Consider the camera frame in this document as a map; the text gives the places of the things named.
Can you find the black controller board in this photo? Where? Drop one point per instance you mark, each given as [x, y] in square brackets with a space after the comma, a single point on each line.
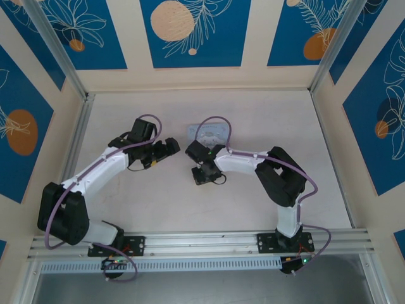
[114, 263]
[292, 266]

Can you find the grey metal sheet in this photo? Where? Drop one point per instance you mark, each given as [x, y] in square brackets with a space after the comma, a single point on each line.
[202, 288]

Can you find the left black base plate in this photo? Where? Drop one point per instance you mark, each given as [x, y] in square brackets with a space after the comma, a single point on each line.
[136, 244]

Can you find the aluminium side rail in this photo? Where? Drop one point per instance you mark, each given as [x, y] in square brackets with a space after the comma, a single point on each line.
[329, 142]
[79, 133]

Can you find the right aluminium side rail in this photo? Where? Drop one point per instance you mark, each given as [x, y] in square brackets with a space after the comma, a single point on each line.
[329, 142]

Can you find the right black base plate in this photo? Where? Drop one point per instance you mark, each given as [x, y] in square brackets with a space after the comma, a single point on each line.
[265, 242]

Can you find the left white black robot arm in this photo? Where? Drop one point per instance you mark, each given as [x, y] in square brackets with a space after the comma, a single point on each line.
[95, 169]

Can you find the aluminium frame post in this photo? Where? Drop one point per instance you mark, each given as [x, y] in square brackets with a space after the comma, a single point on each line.
[332, 47]
[60, 54]

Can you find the right black controller board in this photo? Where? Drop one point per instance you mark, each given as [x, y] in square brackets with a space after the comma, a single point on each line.
[292, 266]

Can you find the light blue plastic pouch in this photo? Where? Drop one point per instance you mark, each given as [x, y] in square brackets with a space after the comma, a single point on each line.
[193, 133]

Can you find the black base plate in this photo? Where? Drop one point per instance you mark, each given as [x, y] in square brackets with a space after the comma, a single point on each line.
[265, 242]
[136, 244]

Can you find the aluminium mounting rail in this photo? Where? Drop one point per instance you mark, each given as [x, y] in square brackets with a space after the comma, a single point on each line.
[202, 242]

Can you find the left aluminium side rail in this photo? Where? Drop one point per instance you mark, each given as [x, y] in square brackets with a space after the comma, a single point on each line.
[79, 133]

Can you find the left aluminium frame post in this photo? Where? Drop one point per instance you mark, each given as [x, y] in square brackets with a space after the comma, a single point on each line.
[60, 54]

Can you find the left black controller board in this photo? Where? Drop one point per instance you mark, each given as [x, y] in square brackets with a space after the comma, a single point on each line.
[114, 263]

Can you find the right aluminium frame post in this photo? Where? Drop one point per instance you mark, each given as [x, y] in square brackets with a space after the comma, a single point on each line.
[332, 47]

